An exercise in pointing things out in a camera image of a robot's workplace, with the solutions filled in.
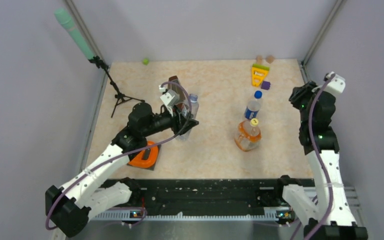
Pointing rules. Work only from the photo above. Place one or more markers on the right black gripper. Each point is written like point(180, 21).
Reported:
point(299, 93)

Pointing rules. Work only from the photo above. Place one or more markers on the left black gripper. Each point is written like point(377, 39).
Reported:
point(180, 123)

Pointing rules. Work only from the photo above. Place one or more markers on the clear small water bottle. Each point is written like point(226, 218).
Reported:
point(193, 106)

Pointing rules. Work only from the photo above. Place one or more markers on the orange juice bottle yellow cap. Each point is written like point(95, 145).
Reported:
point(248, 135)

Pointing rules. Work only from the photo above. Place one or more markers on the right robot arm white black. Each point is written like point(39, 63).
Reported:
point(330, 218)

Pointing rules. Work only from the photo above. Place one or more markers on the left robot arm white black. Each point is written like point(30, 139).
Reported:
point(71, 206)

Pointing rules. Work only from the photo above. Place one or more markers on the blue cap labelled bottle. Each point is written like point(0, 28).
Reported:
point(253, 105)

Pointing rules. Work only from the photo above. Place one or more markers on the purple cube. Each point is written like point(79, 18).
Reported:
point(265, 85)

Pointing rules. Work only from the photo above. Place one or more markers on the brown wooden metronome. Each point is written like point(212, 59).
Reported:
point(181, 95)

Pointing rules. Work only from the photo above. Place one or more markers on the yellow triangular toy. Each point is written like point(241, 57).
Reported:
point(258, 74)

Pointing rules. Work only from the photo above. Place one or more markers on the tan wooden block right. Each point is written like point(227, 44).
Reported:
point(270, 59)

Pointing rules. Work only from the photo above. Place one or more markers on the tan wooden block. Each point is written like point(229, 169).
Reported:
point(270, 59)
point(259, 59)

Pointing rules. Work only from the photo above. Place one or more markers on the dark grey square mat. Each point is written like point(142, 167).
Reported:
point(155, 162)

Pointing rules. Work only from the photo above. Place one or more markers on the orange tape dispenser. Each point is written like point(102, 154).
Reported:
point(145, 155)

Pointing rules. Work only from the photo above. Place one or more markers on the tan wooden block left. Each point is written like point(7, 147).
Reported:
point(259, 59)

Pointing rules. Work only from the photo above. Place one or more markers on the small green cube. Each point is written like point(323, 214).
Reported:
point(145, 61)

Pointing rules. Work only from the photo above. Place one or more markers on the black tripod microphone stand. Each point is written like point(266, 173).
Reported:
point(120, 97)

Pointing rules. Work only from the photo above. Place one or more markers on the mint green microphone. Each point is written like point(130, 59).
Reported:
point(66, 21)

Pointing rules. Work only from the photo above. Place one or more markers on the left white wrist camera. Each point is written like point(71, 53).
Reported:
point(169, 98)

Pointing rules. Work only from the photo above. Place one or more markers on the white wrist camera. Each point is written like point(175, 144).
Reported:
point(169, 98)
point(336, 84)

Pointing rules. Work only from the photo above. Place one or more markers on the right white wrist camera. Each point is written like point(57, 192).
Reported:
point(336, 84)

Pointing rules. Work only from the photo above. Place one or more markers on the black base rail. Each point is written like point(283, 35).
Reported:
point(205, 197)

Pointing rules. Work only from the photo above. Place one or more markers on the grey toothed cable tray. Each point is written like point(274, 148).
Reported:
point(270, 214)

